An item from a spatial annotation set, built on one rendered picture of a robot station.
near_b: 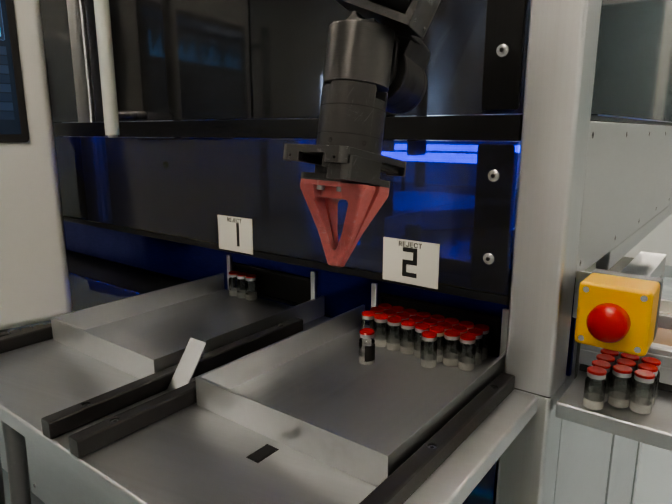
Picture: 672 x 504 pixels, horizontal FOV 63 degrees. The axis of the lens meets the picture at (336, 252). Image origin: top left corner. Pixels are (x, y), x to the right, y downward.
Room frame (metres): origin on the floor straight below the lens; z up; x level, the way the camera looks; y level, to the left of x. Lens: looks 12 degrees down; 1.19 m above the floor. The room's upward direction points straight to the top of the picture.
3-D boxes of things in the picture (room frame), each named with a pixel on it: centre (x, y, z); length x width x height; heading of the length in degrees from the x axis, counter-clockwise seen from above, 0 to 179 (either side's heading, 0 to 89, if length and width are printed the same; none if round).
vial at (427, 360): (0.69, -0.12, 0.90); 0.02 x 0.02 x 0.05
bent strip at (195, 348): (0.59, 0.21, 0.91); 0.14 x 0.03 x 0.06; 142
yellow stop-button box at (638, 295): (0.59, -0.32, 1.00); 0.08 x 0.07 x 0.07; 143
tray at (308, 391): (0.64, -0.04, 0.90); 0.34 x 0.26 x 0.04; 143
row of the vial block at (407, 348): (0.73, -0.11, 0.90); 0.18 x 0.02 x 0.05; 53
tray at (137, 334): (0.85, 0.23, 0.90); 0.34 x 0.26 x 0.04; 143
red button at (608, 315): (0.55, -0.29, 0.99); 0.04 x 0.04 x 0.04; 53
